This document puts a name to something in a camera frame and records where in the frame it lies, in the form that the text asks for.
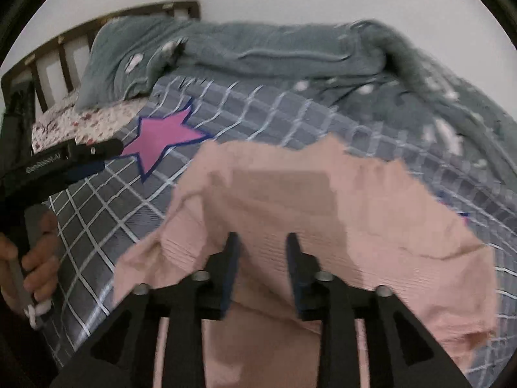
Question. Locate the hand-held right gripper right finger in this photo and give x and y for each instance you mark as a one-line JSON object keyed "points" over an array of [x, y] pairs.
{"points": [[294, 266]]}

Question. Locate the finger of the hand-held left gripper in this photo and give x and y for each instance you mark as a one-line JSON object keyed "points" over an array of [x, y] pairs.
{"points": [[87, 171], [99, 148]]}

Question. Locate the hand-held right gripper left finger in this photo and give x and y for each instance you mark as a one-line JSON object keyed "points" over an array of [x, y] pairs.
{"points": [[231, 262]]}

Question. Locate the pink knit sweater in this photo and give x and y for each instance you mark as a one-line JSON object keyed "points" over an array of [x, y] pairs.
{"points": [[282, 194]]}

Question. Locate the floral pillow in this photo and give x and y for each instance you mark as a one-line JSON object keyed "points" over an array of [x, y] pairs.
{"points": [[72, 123]]}

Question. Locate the grey checked star bed sheet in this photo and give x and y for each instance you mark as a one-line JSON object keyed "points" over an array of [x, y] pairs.
{"points": [[101, 210]]}

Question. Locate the grey-green pillow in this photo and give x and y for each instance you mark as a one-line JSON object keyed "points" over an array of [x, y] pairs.
{"points": [[117, 56]]}

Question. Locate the dark wooden headboard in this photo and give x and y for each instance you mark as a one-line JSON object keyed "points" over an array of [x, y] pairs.
{"points": [[48, 36]]}

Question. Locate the grey-green quilt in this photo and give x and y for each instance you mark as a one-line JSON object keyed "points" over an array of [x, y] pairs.
{"points": [[323, 56]]}

